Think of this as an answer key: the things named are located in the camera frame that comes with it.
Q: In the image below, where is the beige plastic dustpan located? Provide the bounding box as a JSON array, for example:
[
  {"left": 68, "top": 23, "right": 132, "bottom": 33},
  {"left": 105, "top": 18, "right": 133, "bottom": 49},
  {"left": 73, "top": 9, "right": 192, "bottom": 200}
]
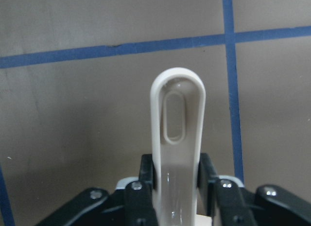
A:
[{"left": 150, "top": 67, "right": 206, "bottom": 226}]

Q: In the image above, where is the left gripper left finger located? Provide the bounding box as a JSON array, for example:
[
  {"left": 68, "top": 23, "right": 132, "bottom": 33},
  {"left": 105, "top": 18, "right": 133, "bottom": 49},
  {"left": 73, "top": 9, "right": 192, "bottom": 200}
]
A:
[{"left": 38, "top": 154, "right": 158, "bottom": 226}]

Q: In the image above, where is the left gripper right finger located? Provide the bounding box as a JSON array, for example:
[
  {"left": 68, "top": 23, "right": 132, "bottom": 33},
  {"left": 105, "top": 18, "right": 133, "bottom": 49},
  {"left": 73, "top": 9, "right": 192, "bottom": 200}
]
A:
[{"left": 198, "top": 153, "right": 311, "bottom": 226}]

